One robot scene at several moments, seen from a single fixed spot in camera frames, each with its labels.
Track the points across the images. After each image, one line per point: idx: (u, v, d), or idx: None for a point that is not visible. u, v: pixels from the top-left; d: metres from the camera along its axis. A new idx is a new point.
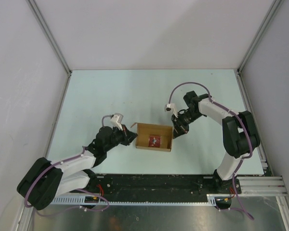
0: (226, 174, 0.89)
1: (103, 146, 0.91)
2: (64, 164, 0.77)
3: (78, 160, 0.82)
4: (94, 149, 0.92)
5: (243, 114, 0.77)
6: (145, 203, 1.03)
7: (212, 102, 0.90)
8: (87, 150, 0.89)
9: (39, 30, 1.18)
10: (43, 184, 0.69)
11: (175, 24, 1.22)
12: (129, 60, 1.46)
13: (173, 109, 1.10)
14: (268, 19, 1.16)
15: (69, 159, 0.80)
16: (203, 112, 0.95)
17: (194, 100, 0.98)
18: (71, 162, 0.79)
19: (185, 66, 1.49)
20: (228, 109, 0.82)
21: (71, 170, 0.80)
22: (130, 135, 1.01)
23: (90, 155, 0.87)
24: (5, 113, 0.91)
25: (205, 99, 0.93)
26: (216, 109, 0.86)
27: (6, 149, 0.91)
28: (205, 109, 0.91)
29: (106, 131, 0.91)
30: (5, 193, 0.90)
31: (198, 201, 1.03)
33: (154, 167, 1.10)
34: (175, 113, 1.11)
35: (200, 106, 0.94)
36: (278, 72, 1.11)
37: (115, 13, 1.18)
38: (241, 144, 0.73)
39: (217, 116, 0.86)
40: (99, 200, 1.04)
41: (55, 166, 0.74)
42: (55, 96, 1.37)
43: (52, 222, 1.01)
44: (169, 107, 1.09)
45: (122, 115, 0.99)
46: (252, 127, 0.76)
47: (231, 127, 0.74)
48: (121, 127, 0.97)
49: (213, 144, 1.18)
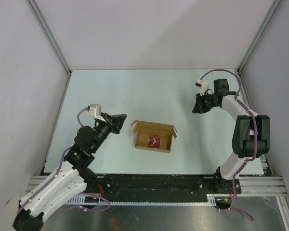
0: (227, 174, 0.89)
1: (87, 149, 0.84)
2: (34, 200, 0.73)
3: (51, 186, 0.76)
4: (76, 154, 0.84)
5: (260, 117, 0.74)
6: (145, 203, 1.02)
7: (235, 100, 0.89)
8: (66, 161, 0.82)
9: (39, 32, 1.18)
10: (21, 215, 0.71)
11: (176, 24, 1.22)
12: (129, 60, 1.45)
13: (203, 86, 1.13)
14: (267, 19, 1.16)
15: (39, 190, 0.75)
16: (224, 107, 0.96)
17: (220, 94, 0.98)
18: (42, 195, 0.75)
19: (185, 66, 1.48)
20: (248, 108, 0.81)
21: (46, 200, 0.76)
22: (118, 122, 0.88)
23: (67, 169, 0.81)
24: (5, 113, 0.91)
25: (231, 95, 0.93)
26: (238, 106, 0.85)
27: (6, 150, 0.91)
28: (227, 104, 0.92)
29: (84, 132, 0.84)
30: (4, 194, 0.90)
31: (198, 201, 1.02)
33: (155, 167, 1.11)
34: (203, 90, 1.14)
35: (223, 101, 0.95)
36: (278, 72, 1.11)
37: (115, 13, 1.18)
38: (246, 146, 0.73)
39: (234, 113, 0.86)
40: (99, 200, 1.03)
41: (24, 208, 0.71)
42: (55, 96, 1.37)
43: (51, 222, 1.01)
44: (200, 83, 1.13)
45: (99, 106, 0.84)
46: (266, 132, 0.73)
47: (243, 127, 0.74)
48: (103, 118, 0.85)
49: (214, 147, 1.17)
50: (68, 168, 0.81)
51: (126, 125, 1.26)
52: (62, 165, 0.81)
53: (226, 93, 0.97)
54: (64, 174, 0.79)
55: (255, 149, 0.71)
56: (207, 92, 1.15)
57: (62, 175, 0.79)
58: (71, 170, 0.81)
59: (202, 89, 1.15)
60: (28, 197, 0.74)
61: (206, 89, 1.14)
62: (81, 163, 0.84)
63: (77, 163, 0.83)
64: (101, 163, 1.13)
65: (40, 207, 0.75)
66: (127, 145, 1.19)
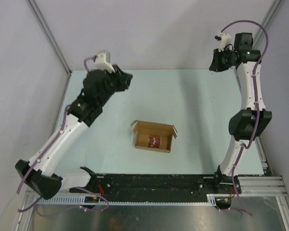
0: (226, 168, 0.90)
1: (96, 97, 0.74)
2: (44, 160, 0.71)
3: (58, 144, 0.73)
4: (79, 106, 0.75)
5: (263, 112, 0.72)
6: (145, 203, 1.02)
7: (252, 75, 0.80)
8: (70, 113, 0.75)
9: (39, 32, 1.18)
10: (33, 176, 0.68)
11: (176, 24, 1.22)
12: (129, 60, 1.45)
13: (223, 40, 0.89)
14: (267, 19, 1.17)
15: (46, 149, 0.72)
16: (238, 70, 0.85)
17: (242, 53, 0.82)
18: (50, 153, 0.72)
19: (185, 66, 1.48)
20: (258, 99, 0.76)
21: (55, 160, 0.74)
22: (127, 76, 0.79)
23: (72, 124, 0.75)
24: (5, 113, 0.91)
25: (253, 62, 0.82)
26: (250, 89, 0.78)
27: (6, 150, 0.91)
28: (241, 73, 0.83)
29: (95, 75, 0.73)
30: (3, 195, 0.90)
31: (198, 201, 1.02)
33: (155, 167, 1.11)
34: (223, 45, 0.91)
35: (240, 66, 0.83)
36: (278, 72, 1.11)
37: (115, 13, 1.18)
38: (243, 130, 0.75)
39: (244, 92, 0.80)
40: (99, 200, 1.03)
41: (34, 168, 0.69)
42: (55, 96, 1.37)
43: (51, 222, 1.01)
44: (220, 35, 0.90)
45: (108, 52, 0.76)
46: (262, 127, 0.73)
47: (243, 119, 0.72)
48: (112, 68, 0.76)
49: (214, 146, 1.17)
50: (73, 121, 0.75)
51: (126, 125, 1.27)
52: (66, 119, 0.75)
53: (248, 54, 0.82)
54: (70, 128, 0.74)
55: (251, 138, 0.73)
56: (228, 47, 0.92)
57: (68, 130, 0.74)
58: (76, 123, 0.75)
59: (222, 44, 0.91)
60: (35, 157, 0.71)
61: (227, 44, 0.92)
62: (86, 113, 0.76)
63: (82, 115, 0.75)
64: (101, 163, 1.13)
65: (51, 166, 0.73)
66: (127, 145, 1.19)
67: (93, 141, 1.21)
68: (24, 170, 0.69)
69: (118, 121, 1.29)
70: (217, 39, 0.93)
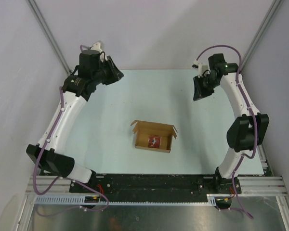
0: (226, 173, 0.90)
1: (90, 70, 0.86)
2: (53, 139, 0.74)
3: (63, 119, 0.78)
4: (73, 82, 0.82)
5: (259, 116, 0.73)
6: (145, 203, 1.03)
7: (237, 84, 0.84)
8: (65, 92, 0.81)
9: (40, 32, 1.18)
10: (47, 155, 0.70)
11: (176, 23, 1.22)
12: (129, 60, 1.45)
13: (200, 68, 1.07)
14: (268, 19, 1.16)
15: (53, 129, 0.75)
16: (221, 85, 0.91)
17: (219, 67, 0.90)
18: (57, 132, 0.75)
19: (185, 67, 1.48)
20: (249, 104, 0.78)
21: (63, 136, 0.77)
22: (117, 70, 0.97)
23: (71, 100, 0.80)
24: (5, 113, 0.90)
25: (233, 73, 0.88)
26: (239, 96, 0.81)
27: (6, 150, 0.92)
28: (226, 86, 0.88)
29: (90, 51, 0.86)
30: (3, 195, 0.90)
31: (198, 201, 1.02)
33: (154, 167, 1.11)
34: (200, 72, 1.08)
35: (222, 80, 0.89)
36: (278, 72, 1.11)
37: (115, 13, 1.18)
38: (243, 141, 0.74)
39: (234, 102, 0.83)
40: (99, 200, 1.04)
41: (45, 148, 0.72)
42: (55, 96, 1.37)
43: (51, 222, 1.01)
44: (197, 64, 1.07)
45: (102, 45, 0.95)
46: (262, 131, 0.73)
47: (242, 127, 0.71)
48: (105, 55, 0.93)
49: (214, 146, 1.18)
50: (72, 98, 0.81)
51: (126, 125, 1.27)
52: (64, 97, 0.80)
53: (226, 67, 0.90)
54: (70, 105, 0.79)
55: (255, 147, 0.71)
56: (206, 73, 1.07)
57: (69, 107, 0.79)
58: (74, 99, 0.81)
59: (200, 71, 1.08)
60: (44, 138, 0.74)
61: (204, 70, 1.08)
62: (84, 86, 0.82)
63: (78, 89, 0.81)
64: (101, 163, 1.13)
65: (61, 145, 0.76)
66: (127, 145, 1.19)
67: (93, 141, 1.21)
68: (35, 154, 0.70)
69: (118, 121, 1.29)
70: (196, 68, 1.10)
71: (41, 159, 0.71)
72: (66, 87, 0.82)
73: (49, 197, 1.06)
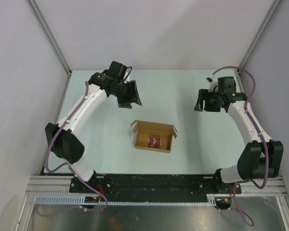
0: (228, 180, 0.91)
1: (117, 75, 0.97)
2: (71, 122, 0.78)
3: (84, 107, 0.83)
4: (99, 77, 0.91)
5: (273, 144, 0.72)
6: (145, 203, 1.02)
7: (245, 110, 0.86)
8: (90, 86, 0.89)
9: (40, 31, 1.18)
10: (63, 136, 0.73)
11: (176, 23, 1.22)
12: (129, 61, 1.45)
13: (213, 82, 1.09)
14: (268, 19, 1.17)
15: (73, 112, 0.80)
16: (229, 113, 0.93)
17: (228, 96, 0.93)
18: (77, 116, 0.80)
19: (185, 67, 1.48)
20: (259, 130, 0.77)
21: (82, 121, 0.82)
22: (135, 93, 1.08)
23: (95, 92, 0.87)
24: (5, 113, 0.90)
25: (241, 102, 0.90)
26: (248, 122, 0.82)
27: (6, 150, 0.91)
28: (233, 113, 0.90)
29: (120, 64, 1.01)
30: (3, 195, 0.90)
31: (198, 201, 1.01)
33: (155, 167, 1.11)
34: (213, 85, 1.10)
35: (229, 107, 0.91)
36: (278, 73, 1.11)
37: (116, 14, 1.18)
38: (255, 170, 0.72)
39: (244, 129, 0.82)
40: (99, 200, 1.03)
41: (64, 128, 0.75)
42: (55, 96, 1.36)
43: (51, 222, 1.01)
44: (212, 78, 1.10)
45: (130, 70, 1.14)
46: (277, 160, 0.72)
47: (254, 155, 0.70)
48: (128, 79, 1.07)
49: (215, 147, 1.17)
50: (96, 90, 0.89)
51: (126, 125, 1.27)
52: (88, 89, 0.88)
53: (233, 96, 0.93)
54: (93, 95, 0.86)
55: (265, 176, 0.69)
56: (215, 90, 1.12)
57: (91, 96, 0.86)
58: (98, 91, 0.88)
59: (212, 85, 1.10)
60: (64, 120, 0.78)
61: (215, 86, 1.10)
62: (107, 82, 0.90)
63: (102, 83, 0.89)
64: (101, 163, 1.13)
65: (77, 129, 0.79)
66: (127, 145, 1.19)
67: (93, 141, 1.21)
68: (53, 133, 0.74)
69: (118, 121, 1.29)
70: (209, 81, 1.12)
71: (58, 138, 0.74)
72: (91, 81, 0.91)
73: (49, 197, 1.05)
